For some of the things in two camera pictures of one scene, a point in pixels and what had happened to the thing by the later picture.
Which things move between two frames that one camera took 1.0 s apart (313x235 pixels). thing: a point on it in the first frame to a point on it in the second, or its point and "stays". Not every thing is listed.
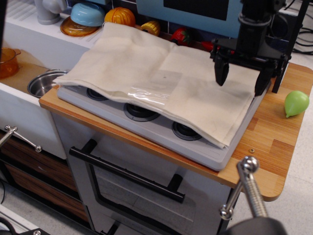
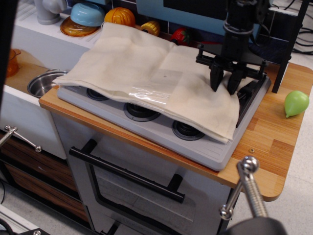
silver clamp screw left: x=9 y=130 stays
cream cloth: x=176 y=83 stays
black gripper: x=250 y=49 to x=233 y=53
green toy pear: x=296 y=103 stays
